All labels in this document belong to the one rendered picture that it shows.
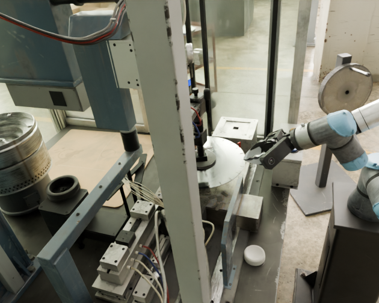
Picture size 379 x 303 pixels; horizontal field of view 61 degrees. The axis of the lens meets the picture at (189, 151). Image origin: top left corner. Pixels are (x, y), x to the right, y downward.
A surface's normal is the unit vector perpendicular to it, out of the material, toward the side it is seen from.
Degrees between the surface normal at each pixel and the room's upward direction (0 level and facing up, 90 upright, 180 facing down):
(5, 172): 90
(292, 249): 0
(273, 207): 0
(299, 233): 0
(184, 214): 90
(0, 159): 90
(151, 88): 90
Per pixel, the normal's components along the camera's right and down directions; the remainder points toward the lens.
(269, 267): -0.09, -0.82
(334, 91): 0.19, 0.49
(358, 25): -0.16, 0.58
